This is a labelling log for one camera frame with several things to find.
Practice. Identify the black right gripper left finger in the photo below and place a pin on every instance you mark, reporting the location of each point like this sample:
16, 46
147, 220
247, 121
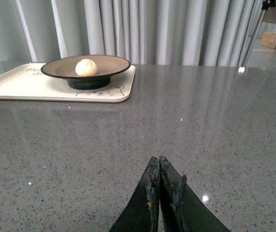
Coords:
142, 211

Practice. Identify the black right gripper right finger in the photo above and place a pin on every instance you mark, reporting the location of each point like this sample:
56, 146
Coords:
181, 208

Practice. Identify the tan plate with black rim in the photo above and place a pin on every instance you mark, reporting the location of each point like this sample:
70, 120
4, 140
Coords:
65, 69

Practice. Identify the white steamed bun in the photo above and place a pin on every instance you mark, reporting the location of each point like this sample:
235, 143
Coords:
86, 68

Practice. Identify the cream bear-print tray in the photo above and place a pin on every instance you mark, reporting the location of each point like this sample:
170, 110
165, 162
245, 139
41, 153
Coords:
27, 83

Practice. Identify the grey pleated curtain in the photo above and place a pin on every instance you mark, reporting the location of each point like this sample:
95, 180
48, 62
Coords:
186, 32

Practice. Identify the silver tripod leg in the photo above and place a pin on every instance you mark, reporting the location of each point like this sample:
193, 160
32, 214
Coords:
266, 4

